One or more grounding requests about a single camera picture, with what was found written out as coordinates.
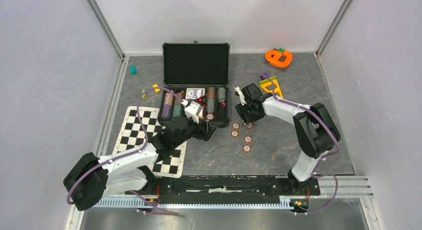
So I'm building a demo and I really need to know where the grey green chip roll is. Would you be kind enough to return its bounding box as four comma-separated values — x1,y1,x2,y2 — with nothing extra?
217,87,226,103

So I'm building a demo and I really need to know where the purple toy block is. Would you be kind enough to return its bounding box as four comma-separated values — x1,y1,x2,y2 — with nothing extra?
260,72,270,81

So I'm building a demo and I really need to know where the black poker carrying case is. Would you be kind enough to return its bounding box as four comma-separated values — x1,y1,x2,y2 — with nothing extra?
162,42,230,127

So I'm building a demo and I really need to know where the pink brown chip roll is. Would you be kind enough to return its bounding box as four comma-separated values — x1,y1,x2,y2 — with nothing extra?
164,92,174,106

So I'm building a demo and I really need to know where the yellow triangle toy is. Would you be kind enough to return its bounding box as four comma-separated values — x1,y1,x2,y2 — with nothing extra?
259,76,283,98

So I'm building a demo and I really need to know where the black white chessboard mat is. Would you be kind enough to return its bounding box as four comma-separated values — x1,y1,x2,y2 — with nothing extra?
113,106,187,178

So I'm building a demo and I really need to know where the brown 100 chip roll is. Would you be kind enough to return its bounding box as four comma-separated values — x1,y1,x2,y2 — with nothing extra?
175,92,183,105

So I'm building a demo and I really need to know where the blue playing card deck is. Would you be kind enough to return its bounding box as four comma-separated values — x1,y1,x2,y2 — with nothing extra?
185,88,205,100

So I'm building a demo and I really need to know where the orange toy track piece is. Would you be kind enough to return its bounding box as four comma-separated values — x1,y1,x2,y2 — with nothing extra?
265,48,293,69

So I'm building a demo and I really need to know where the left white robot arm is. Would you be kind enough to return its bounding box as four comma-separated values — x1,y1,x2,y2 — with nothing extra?
63,100,216,211

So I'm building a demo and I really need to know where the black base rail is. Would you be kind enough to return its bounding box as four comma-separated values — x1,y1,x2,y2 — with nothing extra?
137,175,320,207

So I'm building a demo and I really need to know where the green blue chip roll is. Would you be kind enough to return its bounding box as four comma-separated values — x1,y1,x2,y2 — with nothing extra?
207,99,215,114

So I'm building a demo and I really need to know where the green half-round block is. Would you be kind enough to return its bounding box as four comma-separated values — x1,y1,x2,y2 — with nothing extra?
141,90,147,101

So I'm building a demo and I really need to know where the teal toy block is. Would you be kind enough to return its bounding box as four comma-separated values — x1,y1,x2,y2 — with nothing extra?
129,65,137,75

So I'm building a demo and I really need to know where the yellow toy block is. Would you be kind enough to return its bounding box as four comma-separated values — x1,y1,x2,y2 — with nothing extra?
152,84,161,93

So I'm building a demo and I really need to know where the purple poker chip roll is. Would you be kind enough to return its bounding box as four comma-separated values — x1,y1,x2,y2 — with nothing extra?
161,104,172,118

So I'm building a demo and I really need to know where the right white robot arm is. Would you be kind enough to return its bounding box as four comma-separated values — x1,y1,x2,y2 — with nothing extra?
235,84,341,194

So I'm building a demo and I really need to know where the brown poker chip roll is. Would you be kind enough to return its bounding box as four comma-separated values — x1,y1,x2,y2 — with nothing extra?
207,87,215,101

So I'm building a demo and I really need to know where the teal poker chip roll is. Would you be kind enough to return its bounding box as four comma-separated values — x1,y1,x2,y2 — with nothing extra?
173,104,184,117

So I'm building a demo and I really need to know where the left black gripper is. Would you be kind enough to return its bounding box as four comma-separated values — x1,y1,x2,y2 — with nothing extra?
173,109,216,148

